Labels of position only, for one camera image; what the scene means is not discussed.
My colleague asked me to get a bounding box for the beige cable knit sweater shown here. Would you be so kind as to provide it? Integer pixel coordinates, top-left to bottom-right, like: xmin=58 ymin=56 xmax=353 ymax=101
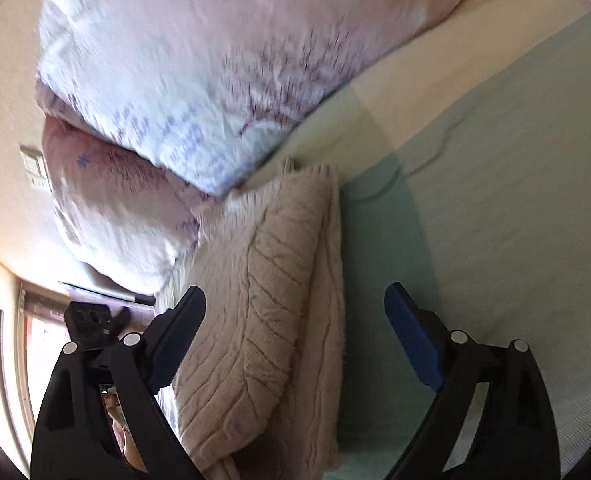
xmin=157 ymin=162 xmax=345 ymax=479

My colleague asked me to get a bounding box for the person left hand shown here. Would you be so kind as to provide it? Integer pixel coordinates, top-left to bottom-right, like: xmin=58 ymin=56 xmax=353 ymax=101
xmin=102 ymin=389 xmax=147 ymax=472

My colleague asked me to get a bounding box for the pink floral pillow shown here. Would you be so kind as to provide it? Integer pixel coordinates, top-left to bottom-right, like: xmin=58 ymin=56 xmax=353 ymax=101
xmin=42 ymin=116 xmax=214 ymax=296

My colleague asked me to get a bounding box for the pastel patchwork bed sheet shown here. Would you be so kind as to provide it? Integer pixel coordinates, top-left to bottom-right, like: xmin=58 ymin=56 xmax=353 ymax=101
xmin=278 ymin=0 xmax=591 ymax=479

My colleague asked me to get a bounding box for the white purple floral pillow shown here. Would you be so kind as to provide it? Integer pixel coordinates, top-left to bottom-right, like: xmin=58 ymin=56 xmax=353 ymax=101
xmin=36 ymin=0 xmax=463 ymax=195

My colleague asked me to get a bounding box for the white wall switch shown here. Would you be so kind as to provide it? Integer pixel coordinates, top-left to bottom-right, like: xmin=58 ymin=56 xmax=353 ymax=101
xmin=20 ymin=145 xmax=52 ymax=191

